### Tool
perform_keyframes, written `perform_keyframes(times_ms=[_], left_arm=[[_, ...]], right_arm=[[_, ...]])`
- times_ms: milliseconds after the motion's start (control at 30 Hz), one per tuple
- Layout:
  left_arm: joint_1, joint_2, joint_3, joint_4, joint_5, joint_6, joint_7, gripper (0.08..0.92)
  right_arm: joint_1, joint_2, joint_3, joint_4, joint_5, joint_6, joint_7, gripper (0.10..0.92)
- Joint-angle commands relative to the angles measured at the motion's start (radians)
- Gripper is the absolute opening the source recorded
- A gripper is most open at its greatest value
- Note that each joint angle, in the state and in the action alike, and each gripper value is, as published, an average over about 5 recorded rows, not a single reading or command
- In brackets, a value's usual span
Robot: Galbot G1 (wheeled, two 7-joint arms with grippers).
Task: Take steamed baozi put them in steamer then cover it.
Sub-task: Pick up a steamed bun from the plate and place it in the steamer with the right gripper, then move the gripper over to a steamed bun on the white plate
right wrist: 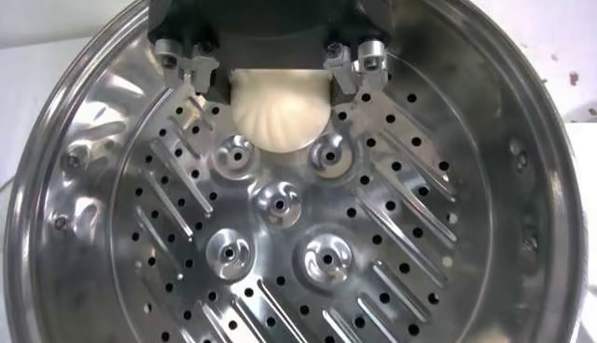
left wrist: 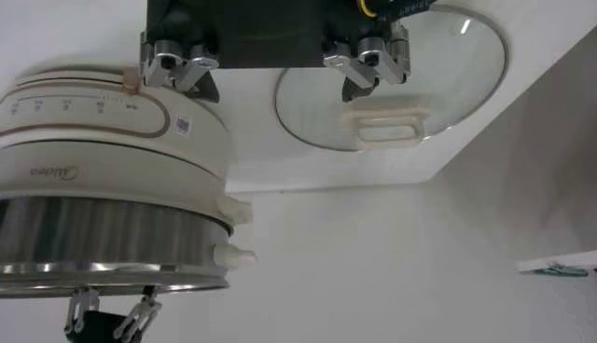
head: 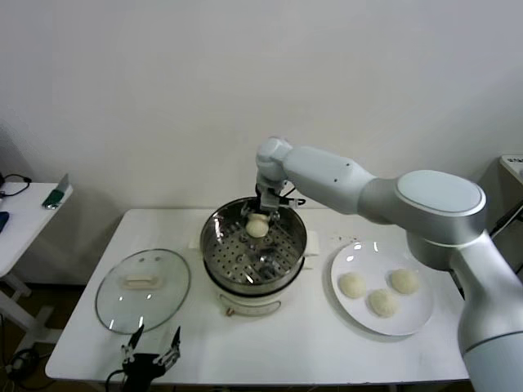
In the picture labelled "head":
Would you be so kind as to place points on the white oval plate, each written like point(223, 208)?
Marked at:
point(347, 314)

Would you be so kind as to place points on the steel steamer basket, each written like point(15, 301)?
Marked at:
point(253, 253)

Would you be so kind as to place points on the white cabinet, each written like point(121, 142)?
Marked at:
point(510, 179)

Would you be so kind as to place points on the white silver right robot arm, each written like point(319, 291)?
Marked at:
point(429, 204)

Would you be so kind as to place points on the dark blue object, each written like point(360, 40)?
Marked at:
point(3, 222)

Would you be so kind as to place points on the white steamed baozi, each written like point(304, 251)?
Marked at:
point(353, 285)
point(256, 226)
point(383, 303)
point(404, 281)

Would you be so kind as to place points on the round glass pot lid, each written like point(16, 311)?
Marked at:
point(163, 294)

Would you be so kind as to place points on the white electric cooker base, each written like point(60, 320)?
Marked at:
point(249, 304)

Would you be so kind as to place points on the white side table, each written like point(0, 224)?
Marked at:
point(28, 212)

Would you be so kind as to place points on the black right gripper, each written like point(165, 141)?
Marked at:
point(269, 198)

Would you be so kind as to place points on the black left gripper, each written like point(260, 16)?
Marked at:
point(143, 365)

